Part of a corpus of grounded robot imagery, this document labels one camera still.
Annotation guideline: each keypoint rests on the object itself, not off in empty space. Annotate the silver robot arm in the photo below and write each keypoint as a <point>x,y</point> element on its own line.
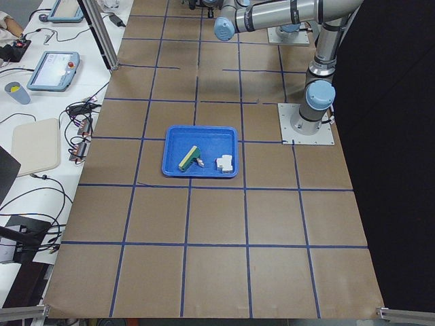
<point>334,16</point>
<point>293,29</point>

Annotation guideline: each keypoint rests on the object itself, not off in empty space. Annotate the left corner aluminium bracket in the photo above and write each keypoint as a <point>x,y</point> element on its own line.
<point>30,312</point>

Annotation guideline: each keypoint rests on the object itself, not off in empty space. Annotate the beige pad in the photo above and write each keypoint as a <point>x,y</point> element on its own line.
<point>36,146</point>

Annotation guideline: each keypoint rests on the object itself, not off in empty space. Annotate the corner aluminium bracket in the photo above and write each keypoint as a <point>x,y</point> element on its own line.
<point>405,316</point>
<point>30,312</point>

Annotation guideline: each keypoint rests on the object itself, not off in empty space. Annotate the clear plastic bag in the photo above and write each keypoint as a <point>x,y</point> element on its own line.
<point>112,5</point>

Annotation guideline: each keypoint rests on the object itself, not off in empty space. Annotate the near blue teach pendant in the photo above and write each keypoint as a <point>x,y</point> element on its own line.
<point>54,71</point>

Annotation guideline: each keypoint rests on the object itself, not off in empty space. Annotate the black electronics box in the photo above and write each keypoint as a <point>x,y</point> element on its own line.
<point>15,52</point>

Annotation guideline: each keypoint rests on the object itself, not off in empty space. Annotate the green yellow terminal block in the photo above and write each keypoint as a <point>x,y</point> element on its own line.
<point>192,156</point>

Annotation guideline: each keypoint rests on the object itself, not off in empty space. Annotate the black device with cables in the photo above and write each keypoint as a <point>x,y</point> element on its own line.
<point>24,237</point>

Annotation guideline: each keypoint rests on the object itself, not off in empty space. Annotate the circuit board with wires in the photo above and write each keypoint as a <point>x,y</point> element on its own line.
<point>81,116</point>

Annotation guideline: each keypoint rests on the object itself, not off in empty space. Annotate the white circuit breaker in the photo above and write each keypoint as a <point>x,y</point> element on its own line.
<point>224,164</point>

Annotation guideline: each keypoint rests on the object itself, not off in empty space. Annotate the blue teach pendant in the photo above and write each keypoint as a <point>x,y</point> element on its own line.
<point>54,71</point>
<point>65,11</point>

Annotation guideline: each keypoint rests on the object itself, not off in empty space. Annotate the black laptop corner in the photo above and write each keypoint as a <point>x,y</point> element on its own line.
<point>9,170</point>

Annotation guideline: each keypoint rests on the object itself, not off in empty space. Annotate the black power adapter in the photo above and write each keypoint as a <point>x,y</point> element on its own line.
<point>116,20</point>

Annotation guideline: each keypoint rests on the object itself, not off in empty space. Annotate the right corner aluminium bracket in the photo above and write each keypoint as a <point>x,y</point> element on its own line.
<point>405,316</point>

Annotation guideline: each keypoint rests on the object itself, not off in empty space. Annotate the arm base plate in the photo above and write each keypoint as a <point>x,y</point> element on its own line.
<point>297,131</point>
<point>296,38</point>

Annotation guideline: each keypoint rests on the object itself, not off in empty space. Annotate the far blue teach pendant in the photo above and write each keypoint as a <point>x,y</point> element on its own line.
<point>65,11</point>

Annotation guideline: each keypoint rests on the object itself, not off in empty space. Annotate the aluminium frame post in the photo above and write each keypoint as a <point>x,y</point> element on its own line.
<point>95,22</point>

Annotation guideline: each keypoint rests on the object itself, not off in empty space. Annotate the grey cup with yellow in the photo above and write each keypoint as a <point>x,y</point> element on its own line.
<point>17,92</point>

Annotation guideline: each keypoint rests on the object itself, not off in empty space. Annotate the blue plastic tray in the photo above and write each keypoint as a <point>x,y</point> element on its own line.
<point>213,141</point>

